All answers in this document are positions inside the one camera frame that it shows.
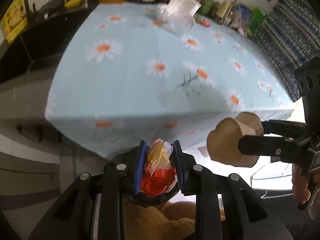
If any small glass jar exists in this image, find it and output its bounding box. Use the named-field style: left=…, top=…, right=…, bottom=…
left=224, top=11, right=237, bottom=27

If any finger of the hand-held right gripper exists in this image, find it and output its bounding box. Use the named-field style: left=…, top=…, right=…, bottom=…
left=261, top=119, right=308, bottom=138
left=238, top=134, right=312, bottom=163

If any yellow sponge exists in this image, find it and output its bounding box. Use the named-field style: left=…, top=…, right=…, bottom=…
left=64, top=0, right=84, bottom=8

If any yellow carton box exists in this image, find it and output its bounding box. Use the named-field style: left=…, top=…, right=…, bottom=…
left=0, top=0, right=28, bottom=44

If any blue and white plastic bag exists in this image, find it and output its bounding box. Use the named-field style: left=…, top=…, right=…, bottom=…
left=230, top=4, right=253, bottom=34

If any black cloth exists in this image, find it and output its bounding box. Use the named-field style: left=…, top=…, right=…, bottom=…
left=40, top=0, right=70, bottom=14

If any light blue daisy tablecloth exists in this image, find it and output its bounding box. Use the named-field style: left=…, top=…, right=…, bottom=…
left=45, top=0, right=295, bottom=160

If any red and white plastic wrapper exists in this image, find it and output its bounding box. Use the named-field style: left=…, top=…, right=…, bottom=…
left=140, top=139, right=179, bottom=197

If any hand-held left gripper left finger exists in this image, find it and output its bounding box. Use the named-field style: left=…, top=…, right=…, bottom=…
left=27, top=140, right=148, bottom=240

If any green and red candy wrapper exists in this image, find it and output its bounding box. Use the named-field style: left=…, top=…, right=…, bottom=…
left=194, top=15, right=212, bottom=28

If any black faucet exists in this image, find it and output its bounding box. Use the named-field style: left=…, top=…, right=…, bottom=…
left=23, top=0, right=38, bottom=18

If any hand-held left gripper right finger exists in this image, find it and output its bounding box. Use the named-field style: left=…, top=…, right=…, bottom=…
left=172, top=140, right=293, bottom=240

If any brown plush toy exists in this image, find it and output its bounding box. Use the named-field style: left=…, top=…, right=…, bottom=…
left=124, top=201, right=227, bottom=240

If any pale yellow gold capped bottle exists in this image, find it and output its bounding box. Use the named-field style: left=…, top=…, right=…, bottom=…
left=215, top=0, right=240, bottom=22

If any black kitchen sink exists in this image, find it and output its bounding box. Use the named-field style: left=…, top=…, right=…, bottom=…
left=0, top=7, right=93, bottom=84

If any crushed clear plastic bottle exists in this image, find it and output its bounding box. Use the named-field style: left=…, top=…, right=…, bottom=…
left=155, top=4, right=195, bottom=34

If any person's right hand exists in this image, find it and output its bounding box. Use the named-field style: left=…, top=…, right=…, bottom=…
left=291, top=164, right=320, bottom=220

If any brown paper cup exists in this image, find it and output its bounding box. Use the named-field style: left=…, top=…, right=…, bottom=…
left=206, top=112, right=264, bottom=168

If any green stand-up pouch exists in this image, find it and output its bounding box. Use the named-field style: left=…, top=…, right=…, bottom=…
left=246, top=9, right=268, bottom=39

